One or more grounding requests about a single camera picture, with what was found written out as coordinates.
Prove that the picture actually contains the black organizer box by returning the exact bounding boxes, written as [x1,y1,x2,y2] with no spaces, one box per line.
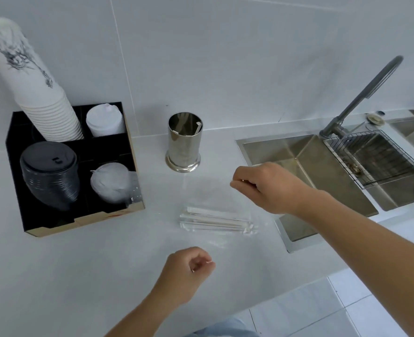
[5,102,145,238]

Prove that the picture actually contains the person's left hand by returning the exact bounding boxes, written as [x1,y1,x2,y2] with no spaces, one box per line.
[154,246,216,306]

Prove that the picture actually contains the clear plastic bag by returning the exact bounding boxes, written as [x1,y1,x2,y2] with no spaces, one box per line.
[177,165,265,274]

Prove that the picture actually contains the stack of printed paper cups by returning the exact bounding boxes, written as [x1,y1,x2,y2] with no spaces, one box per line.
[0,17,85,142]

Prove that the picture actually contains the person's left forearm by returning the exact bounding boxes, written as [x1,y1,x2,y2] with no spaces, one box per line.
[103,289,188,337]

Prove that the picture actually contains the bagged stack of white lids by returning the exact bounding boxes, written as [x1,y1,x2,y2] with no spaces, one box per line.
[90,163,137,204]

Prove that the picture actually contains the person's right hand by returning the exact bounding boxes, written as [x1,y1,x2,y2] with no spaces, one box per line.
[230,162,310,215]

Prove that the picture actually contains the steel cylinder holder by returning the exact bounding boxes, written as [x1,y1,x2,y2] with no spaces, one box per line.
[165,112,203,173]

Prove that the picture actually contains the wire drain basket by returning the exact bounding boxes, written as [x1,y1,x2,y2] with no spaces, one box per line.
[323,130,414,190]

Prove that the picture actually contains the person's right forearm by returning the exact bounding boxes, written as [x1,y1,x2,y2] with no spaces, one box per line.
[281,187,414,337]

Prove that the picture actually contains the stack of black lids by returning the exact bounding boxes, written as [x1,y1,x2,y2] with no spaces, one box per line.
[20,142,80,212]

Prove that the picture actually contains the pile of wrapped straws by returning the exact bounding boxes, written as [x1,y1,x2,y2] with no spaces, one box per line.
[179,206,259,236]

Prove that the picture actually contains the grey sink faucet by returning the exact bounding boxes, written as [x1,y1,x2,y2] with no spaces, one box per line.
[320,55,404,139]

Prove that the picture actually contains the person's blue jeans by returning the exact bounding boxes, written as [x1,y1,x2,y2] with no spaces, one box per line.
[189,317,260,337]

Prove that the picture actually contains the stainless steel sink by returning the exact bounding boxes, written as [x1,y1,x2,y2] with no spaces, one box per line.
[236,116,414,254]

